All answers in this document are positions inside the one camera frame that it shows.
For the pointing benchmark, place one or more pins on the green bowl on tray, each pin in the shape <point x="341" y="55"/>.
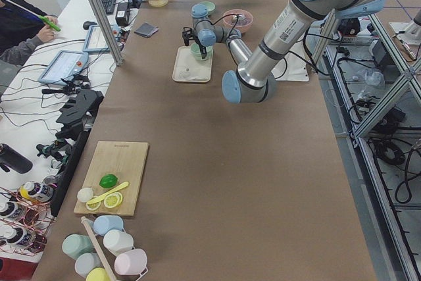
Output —
<point x="195" y="51"/>

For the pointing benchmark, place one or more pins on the yellow plastic knife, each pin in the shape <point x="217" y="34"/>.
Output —
<point x="103" y="196"/>

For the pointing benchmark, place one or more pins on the white plastic cup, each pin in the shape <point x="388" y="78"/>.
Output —
<point x="118" y="242"/>

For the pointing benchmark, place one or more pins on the lemon slice left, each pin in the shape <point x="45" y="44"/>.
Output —
<point x="93" y="206"/>

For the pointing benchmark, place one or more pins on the grey folded cloth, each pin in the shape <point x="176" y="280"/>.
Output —
<point x="146" y="30"/>

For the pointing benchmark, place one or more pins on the pink plastic cup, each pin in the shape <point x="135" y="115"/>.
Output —
<point x="133" y="262"/>

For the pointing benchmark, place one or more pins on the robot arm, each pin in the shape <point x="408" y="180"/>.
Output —
<point x="252" y="81"/>

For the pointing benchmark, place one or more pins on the copper wire bottle rack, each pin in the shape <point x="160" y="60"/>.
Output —
<point x="25" y="224"/>

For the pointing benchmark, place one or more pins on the blue teach pendant near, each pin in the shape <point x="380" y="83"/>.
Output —
<point x="63" y="67"/>

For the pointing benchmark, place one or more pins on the white garlic bulb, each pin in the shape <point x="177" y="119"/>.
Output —
<point x="85" y="194"/>

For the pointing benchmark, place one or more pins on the green lime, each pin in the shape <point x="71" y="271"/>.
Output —
<point x="108" y="181"/>

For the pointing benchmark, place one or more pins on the black power adapter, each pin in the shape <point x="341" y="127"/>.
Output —
<point x="122" y="15"/>

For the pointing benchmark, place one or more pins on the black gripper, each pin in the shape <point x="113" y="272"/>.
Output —
<point x="202" y="49"/>

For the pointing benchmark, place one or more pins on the lemon slice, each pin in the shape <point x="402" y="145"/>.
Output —
<point x="93" y="206"/>
<point x="113" y="200"/>

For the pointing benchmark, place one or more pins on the black bottle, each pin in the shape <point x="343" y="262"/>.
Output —
<point x="12" y="160"/>

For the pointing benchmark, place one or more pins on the wooden cutting board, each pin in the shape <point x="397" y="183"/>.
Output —
<point x="115" y="175"/>

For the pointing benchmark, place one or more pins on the yellow plastic cup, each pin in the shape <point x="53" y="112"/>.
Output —
<point x="97" y="274"/>

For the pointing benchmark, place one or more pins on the blue plastic cup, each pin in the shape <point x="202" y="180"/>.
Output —
<point x="105" y="223"/>

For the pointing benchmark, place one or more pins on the lemon slice right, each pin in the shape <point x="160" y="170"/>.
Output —
<point x="113" y="200"/>

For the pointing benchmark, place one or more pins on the seated person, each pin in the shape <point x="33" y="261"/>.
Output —
<point x="22" y="31"/>

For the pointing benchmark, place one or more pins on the grey plastic cup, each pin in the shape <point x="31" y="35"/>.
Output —
<point x="85" y="263"/>

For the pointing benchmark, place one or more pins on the aluminium frame post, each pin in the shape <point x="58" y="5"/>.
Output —
<point x="103" y="22"/>

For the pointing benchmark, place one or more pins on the black computer mouse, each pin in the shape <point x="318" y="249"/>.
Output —
<point x="87" y="24"/>

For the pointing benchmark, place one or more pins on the pink bowl with ice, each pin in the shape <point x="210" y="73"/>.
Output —
<point x="239" y="19"/>

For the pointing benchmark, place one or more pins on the cream serving tray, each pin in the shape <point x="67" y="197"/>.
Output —
<point x="190" y="68"/>

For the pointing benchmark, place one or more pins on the blue teach pendant far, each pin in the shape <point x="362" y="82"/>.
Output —
<point x="95" y="41"/>

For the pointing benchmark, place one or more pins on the green plastic cup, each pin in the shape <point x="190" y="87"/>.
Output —
<point x="75" y="245"/>

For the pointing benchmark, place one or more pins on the green bowl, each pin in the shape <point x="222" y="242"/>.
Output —
<point x="195" y="51"/>
<point x="210" y="6"/>

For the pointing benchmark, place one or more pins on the blue teach pendant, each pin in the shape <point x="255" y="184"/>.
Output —
<point x="63" y="67"/>
<point x="95" y="41"/>

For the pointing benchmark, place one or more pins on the yellow sauce bottle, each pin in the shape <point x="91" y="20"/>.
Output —
<point x="39" y="191"/>

